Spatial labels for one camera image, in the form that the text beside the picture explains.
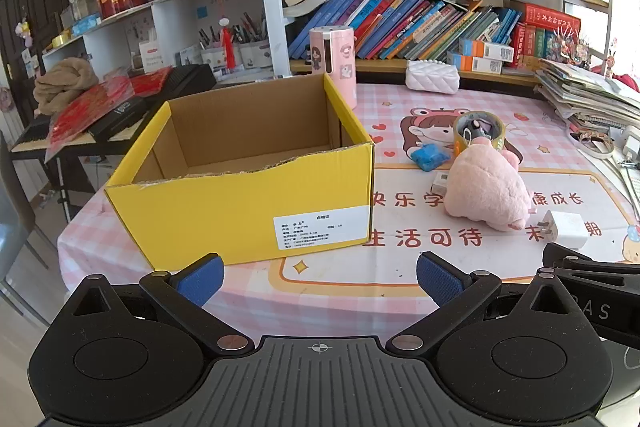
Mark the white orange small box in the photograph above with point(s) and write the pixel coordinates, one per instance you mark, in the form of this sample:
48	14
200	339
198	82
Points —
472	64
485	50

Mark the blue tissue pack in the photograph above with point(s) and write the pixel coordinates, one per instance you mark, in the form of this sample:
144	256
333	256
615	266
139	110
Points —
86	25

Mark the row of leaning books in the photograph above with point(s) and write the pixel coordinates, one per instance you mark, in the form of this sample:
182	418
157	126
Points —
400	27

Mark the colourful paper ornament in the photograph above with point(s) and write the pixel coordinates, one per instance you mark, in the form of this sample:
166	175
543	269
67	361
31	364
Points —
570	49

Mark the pink cylindrical container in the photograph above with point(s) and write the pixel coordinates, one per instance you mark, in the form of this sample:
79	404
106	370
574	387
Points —
340	57

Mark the red envelopes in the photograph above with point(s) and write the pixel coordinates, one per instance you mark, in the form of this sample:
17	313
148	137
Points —
150	82

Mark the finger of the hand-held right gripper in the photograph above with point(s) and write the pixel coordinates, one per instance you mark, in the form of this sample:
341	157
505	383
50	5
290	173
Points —
565	253
600	279

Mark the blue crumpled object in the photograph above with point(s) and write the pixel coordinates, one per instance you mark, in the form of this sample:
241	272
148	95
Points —
429	157

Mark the white charger plug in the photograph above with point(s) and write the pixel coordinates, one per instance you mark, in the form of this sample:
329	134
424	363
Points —
565	229

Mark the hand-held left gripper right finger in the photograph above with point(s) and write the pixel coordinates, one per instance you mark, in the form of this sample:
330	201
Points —
437	279

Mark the red book box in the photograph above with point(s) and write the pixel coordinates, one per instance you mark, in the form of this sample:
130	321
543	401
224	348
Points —
550	19

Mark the white pen cup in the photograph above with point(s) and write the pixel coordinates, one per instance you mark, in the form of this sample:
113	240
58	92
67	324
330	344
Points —
255	54
215	57

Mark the red packets plastic bag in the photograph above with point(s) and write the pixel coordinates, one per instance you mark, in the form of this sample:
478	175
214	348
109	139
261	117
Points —
82	112

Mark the brown cloth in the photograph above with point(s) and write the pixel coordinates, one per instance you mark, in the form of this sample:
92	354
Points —
65	82

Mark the pastel door charm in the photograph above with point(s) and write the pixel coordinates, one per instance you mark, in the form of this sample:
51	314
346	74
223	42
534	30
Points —
23	32

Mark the gold tape roll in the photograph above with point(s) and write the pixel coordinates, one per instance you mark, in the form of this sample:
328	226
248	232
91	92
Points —
60	40

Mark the stack of papers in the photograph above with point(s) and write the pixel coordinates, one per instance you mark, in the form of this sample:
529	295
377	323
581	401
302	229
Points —
585	92

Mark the grey chair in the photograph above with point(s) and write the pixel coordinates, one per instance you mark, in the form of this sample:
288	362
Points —
12	207

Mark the white quilted pouch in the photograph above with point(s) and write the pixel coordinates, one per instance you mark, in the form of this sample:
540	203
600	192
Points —
432	79

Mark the white staple box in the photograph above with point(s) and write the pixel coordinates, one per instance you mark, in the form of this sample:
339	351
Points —
440	183

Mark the black electronic keyboard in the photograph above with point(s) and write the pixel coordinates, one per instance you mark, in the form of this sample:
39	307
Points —
190	79

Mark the white card box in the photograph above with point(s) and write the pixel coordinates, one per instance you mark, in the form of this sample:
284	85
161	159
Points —
151	57

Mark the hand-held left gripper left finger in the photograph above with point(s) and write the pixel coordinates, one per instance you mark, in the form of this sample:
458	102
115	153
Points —
200	279

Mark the black keyboard stand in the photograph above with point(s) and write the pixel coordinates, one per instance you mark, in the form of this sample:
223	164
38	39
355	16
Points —
65	187

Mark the yellow cardboard box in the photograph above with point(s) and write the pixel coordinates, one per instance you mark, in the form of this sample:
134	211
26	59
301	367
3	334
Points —
240	217

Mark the yellow tape roll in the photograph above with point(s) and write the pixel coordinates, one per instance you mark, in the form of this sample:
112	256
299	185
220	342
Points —
461	141

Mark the pink plush toy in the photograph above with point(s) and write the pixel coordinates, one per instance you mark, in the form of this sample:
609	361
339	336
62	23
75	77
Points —
485	192

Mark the long black box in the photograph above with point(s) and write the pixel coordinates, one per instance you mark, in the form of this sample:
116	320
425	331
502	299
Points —
122	114

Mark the red tassel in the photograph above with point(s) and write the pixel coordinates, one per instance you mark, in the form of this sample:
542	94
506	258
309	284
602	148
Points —
228	52

